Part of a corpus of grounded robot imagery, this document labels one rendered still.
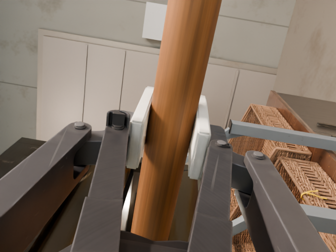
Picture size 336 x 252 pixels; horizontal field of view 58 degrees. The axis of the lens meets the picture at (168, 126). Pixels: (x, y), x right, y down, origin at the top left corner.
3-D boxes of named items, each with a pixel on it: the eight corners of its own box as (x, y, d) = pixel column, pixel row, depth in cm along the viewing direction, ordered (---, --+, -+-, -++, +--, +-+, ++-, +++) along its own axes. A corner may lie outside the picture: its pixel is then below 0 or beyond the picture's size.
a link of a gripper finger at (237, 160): (209, 161, 15) (269, 172, 15) (205, 122, 20) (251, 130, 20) (203, 186, 15) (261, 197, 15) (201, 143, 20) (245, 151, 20)
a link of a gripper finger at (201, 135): (197, 132, 16) (211, 134, 16) (196, 93, 23) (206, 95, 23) (187, 179, 17) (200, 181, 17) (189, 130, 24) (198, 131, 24)
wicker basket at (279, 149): (278, 243, 141) (219, 234, 141) (254, 177, 193) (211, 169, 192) (314, 153, 122) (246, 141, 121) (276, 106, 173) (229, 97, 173)
